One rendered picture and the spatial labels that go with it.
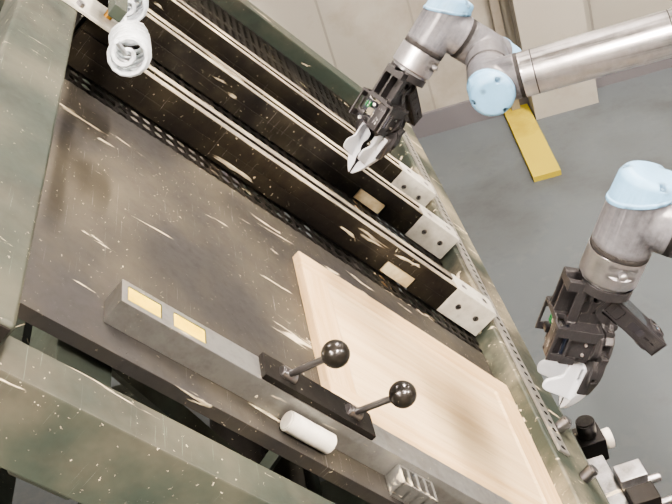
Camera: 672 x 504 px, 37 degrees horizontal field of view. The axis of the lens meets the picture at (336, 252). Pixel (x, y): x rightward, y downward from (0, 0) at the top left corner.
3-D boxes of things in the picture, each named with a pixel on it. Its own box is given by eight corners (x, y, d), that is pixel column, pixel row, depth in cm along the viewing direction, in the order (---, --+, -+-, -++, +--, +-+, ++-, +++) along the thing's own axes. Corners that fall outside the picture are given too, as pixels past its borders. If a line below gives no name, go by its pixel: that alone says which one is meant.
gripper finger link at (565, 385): (528, 401, 138) (550, 348, 133) (570, 407, 139) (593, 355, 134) (533, 417, 135) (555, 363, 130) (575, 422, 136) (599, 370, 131)
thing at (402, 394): (355, 432, 144) (420, 409, 135) (335, 421, 143) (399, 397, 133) (359, 408, 146) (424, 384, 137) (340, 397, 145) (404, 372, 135)
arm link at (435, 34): (483, 11, 172) (442, -15, 170) (448, 67, 176) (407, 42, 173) (474, 4, 180) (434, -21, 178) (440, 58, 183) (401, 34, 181)
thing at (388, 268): (406, 288, 219) (415, 279, 218) (379, 270, 215) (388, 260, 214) (403, 281, 221) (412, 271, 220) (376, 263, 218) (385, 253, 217)
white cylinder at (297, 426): (280, 434, 136) (325, 459, 139) (294, 420, 135) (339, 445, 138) (277, 420, 138) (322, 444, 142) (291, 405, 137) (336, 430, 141)
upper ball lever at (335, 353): (290, 395, 139) (353, 369, 130) (268, 383, 137) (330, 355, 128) (295, 371, 141) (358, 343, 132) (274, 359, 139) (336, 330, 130)
